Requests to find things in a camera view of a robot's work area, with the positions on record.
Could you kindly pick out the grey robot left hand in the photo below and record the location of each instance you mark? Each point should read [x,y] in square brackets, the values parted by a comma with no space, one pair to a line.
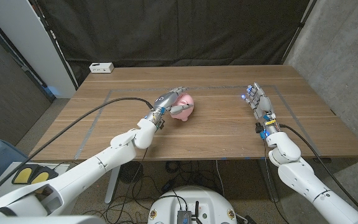
[166,99]

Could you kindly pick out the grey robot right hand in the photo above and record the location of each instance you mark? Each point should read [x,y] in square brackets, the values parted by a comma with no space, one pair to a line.
[264,105]

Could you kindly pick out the pink plastic piggy bank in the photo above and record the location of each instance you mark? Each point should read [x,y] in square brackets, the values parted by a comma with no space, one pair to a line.
[186,100]

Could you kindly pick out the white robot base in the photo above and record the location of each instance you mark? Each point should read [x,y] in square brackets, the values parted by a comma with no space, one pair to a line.
[210,202]

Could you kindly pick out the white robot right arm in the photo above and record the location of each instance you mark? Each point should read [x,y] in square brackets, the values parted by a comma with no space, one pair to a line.
[297,174]

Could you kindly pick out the black backdrop cloth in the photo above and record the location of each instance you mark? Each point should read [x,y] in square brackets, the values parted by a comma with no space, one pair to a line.
[179,31]

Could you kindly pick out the white power strip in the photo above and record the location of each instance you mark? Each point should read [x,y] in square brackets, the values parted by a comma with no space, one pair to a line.
[101,68]

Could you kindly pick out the grey table leg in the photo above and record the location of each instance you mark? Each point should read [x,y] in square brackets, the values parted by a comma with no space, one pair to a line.
[267,180]

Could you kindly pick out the small black fan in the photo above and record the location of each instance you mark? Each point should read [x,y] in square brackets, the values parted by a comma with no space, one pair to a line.
[131,172]

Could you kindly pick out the black power adapter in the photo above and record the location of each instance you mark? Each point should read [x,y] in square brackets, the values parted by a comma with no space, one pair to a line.
[167,186]

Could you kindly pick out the white table leg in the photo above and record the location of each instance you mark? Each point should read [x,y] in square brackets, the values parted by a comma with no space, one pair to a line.
[113,183]

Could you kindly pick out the grey radio module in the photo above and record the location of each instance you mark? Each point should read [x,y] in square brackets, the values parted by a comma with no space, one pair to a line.
[184,217]

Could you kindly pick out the white board panel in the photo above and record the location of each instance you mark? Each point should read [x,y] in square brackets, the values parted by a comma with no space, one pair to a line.
[26,37]

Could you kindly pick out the white pedal platform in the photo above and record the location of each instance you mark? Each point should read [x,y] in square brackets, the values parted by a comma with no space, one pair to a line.
[5,177]

